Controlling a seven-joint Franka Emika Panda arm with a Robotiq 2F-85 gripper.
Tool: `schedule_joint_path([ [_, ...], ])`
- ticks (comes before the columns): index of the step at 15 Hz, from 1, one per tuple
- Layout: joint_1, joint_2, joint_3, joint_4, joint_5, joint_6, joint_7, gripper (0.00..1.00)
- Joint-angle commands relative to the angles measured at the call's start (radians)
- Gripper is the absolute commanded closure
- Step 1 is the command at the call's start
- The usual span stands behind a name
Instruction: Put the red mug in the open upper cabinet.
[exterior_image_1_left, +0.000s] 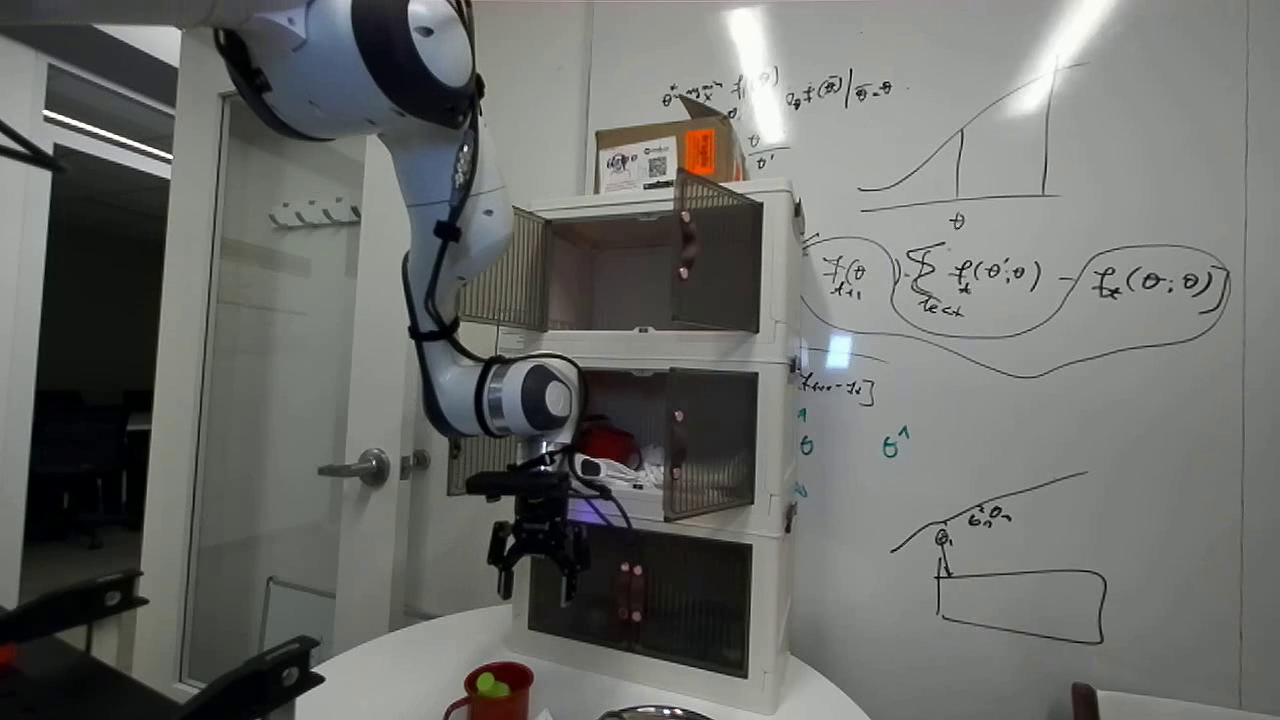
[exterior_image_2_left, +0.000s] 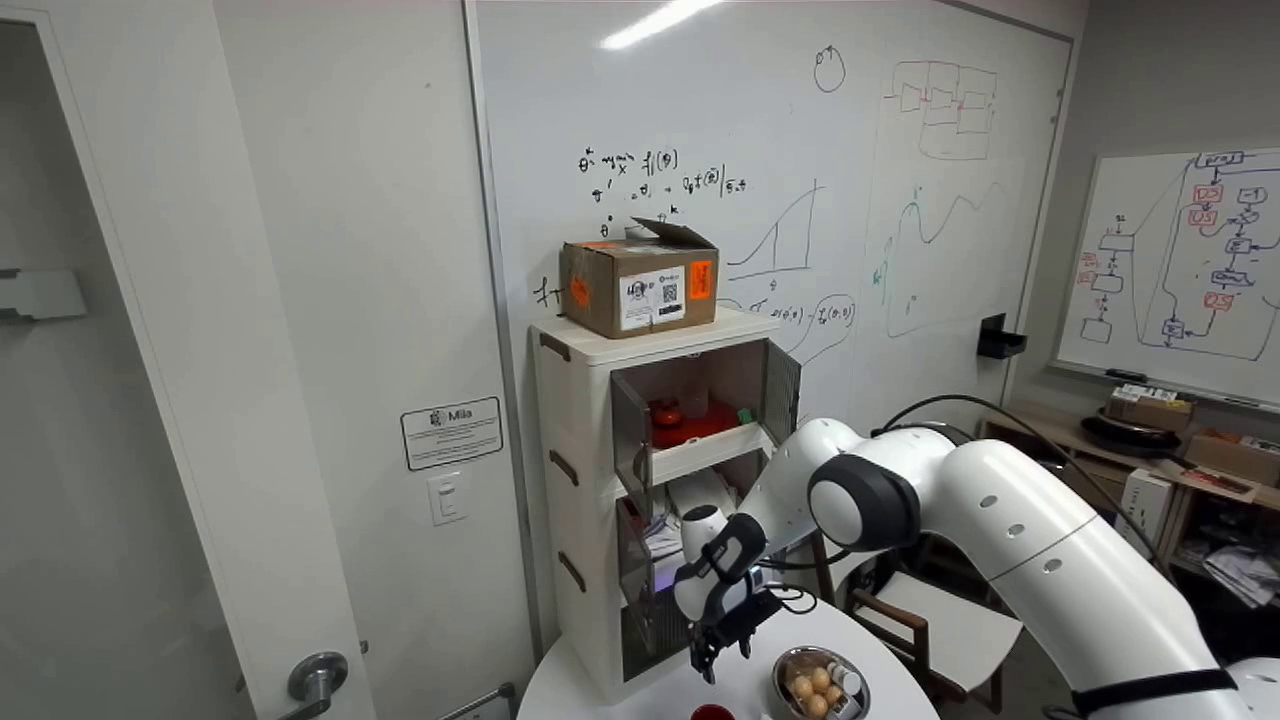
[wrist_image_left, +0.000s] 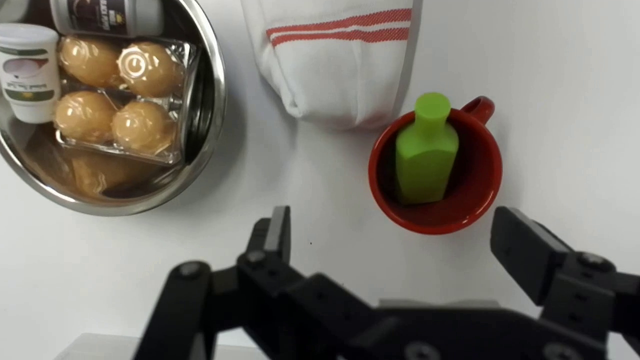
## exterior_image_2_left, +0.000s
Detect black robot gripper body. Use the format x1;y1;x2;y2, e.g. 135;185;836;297
677;513;781;657

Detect red mug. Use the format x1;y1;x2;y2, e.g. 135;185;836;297
694;704;732;720

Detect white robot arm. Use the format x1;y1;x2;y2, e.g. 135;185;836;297
677;418;1280;720

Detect white three-tier cabinet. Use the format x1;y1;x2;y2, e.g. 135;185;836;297
528;312;802;701

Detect metal bowl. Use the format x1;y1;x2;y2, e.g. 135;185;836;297
777;650;872;720

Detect eggs in bowl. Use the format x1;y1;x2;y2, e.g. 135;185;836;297
787;669;844;720

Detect red item on middle shelf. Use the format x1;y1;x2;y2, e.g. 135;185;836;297
648;400;735;450

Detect cardboard box with labels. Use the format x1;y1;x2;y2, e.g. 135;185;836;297
562;222;719;339

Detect cluttered wooden desk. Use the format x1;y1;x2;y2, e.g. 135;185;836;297
980;407;1280;607

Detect freestanding whiteboard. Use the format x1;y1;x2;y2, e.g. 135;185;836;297
1055;150;1280;414

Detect white light switch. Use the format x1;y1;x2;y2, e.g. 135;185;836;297
428;476;469;526

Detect white wall notice sign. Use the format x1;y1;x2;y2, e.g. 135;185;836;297
399;398;505;471

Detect silver door handle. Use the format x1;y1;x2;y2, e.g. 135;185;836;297
280;653;349;720

